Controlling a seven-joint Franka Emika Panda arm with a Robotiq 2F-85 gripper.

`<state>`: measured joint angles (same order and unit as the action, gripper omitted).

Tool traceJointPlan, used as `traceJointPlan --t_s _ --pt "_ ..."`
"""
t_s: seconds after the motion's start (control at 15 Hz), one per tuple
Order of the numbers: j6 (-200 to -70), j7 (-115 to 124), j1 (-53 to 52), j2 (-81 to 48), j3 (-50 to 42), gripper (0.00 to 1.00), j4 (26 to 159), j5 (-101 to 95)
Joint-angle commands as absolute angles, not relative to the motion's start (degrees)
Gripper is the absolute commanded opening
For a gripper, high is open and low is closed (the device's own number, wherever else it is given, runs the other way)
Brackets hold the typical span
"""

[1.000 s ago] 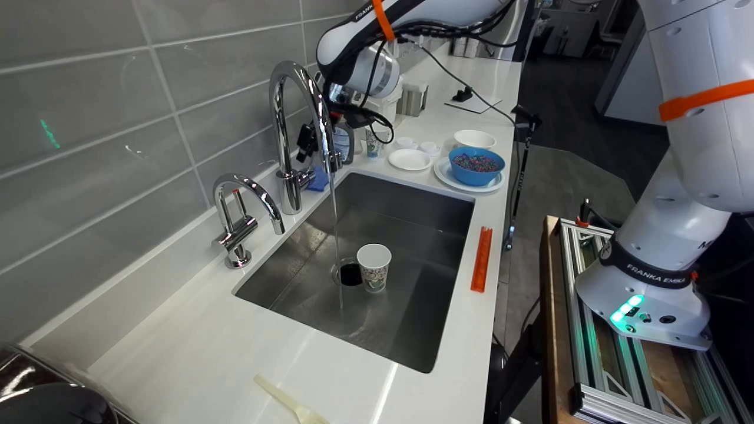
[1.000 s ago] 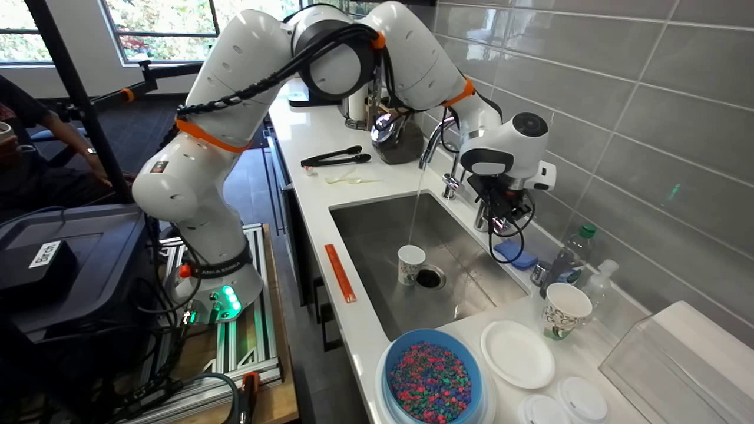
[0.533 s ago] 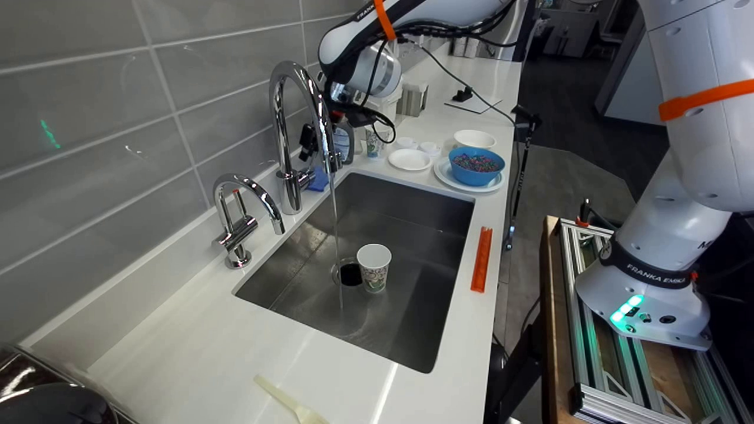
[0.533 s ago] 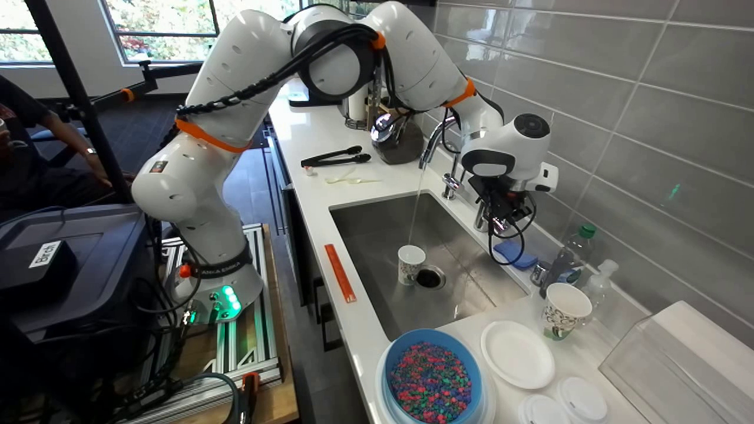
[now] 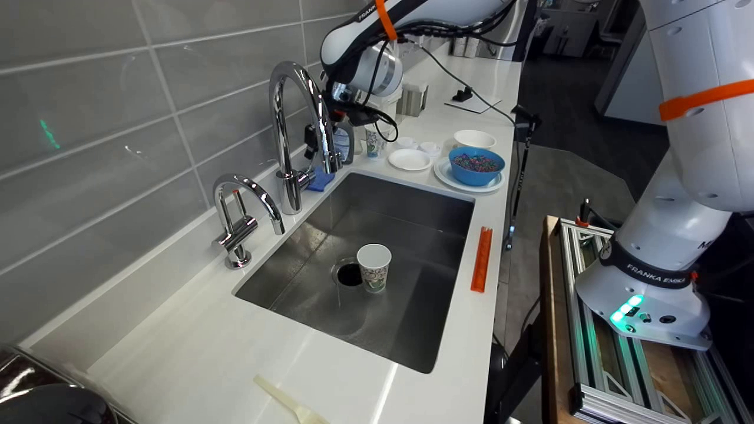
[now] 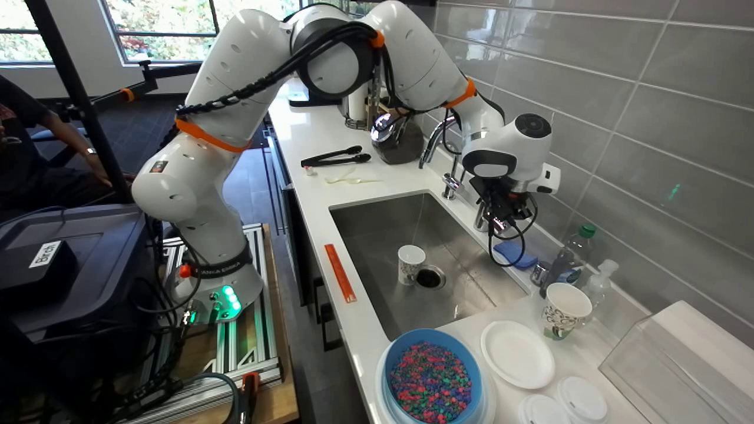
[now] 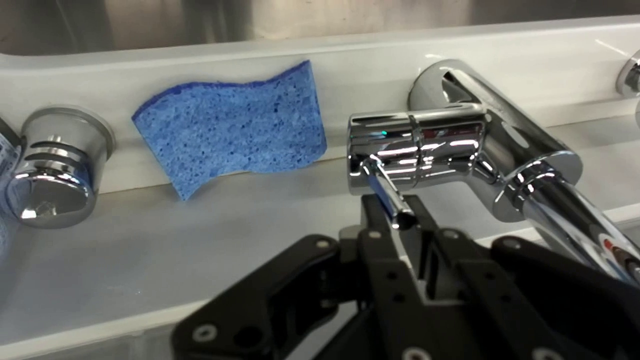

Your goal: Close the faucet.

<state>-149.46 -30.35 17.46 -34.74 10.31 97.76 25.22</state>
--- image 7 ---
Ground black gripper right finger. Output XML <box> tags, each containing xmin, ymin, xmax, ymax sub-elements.
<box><xmin>398</xmin><ymin>195</ymin><xmax>640</xmax><ymax>360</ymax></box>

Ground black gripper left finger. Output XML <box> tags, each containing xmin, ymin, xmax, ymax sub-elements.
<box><xmin>171</xmin><ymin>195</ymin><xmax>437</xmax><ymax>360</ymax></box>

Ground chrome faucet handle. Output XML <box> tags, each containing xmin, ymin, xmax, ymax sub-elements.
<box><xmin>346</xmin><ymin>104</ymin><xmax>492</xmax><ymax>225</ymax></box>

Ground chrome faucet body with spout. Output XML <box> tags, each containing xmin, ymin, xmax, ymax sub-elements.
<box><xmin>407</xmin><ymin>58</ymin><xmax>640</xmax><ymax>290</ymax></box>

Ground blue sponge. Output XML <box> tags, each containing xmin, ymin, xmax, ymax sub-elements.
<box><xmin>130</xmin><ymin>58</ymin><xmax>330</xmax><ymax>203</ymax></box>

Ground small chrome fitting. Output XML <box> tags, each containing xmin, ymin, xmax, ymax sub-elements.
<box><xmin>615</xmin><ymin>56</ymin><xmax>640</xmax><ymax>101</ymax></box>

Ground chrome round knob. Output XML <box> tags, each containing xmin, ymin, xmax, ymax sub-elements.
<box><xmin>4</xmin><ymin>107</ymin><xmax>117</xmax><ymax>231</ymax></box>

